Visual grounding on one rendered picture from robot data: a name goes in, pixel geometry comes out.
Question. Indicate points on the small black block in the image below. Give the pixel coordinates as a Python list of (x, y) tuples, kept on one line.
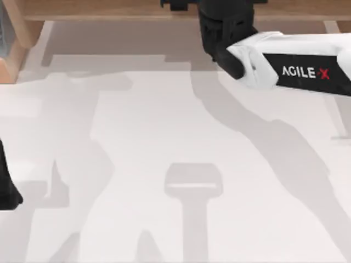
[(178, 4)]

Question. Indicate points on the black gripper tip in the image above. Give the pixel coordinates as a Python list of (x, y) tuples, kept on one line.
[(6, 189)]

